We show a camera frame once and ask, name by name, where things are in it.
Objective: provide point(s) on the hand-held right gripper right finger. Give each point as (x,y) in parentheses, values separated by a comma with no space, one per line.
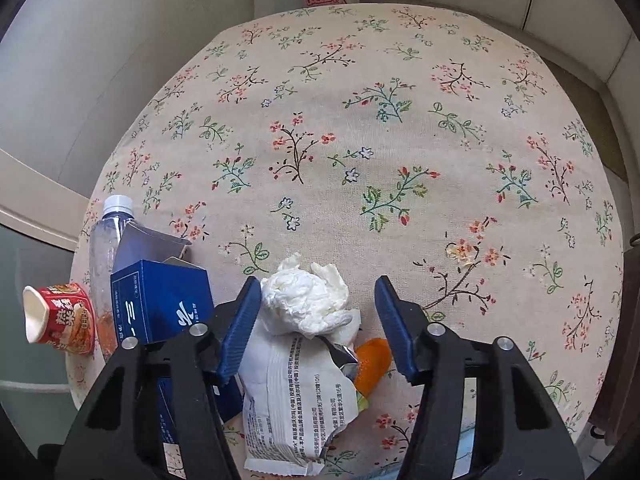
(395,330)

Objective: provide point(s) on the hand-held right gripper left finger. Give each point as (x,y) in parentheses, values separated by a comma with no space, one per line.
(240,330)

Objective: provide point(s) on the orange peel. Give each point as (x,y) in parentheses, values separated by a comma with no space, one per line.
(372,365)

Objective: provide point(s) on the white tissue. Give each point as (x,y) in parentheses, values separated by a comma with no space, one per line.
(305,295)

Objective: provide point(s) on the white printed snack wrapper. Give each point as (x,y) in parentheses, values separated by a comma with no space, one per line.
(285,400)

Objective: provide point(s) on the blue carton box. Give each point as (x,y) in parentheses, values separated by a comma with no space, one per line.
(160,295)

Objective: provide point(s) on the clear plastic bottle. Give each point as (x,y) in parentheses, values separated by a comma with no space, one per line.
(102,255)

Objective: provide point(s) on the red instant noodle cup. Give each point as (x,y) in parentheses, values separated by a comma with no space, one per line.
(65,317)

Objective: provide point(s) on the floral tablecloth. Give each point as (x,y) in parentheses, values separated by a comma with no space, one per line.
(380,135)

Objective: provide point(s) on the frosted glass door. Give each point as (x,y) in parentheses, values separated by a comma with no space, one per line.
(35,310)

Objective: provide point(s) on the dark wooden furniture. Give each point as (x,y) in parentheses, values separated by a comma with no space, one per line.
(607,410)

